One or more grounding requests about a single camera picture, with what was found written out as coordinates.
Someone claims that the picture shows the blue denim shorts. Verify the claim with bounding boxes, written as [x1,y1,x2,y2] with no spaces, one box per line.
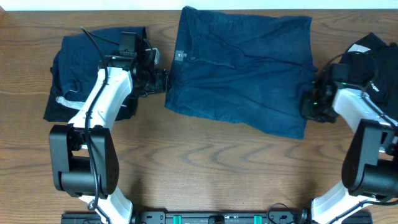
[165,6,316,139]

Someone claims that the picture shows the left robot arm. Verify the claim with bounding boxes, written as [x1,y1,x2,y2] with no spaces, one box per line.
[49,32,170,223]

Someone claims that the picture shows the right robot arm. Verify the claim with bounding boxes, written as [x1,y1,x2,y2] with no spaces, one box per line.
[295,63,397,223]

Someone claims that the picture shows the black garment with logo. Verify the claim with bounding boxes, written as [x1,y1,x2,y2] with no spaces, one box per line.
[340,32,397,120]

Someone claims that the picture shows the folded navy shorts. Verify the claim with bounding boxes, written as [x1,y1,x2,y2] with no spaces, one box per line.
[50,27,146,102]

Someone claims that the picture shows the folded black shorts white stripe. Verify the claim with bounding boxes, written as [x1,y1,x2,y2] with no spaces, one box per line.
[43,86,138,123]

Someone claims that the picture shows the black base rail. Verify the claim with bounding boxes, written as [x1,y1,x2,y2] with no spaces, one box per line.
[60,210,373,224]

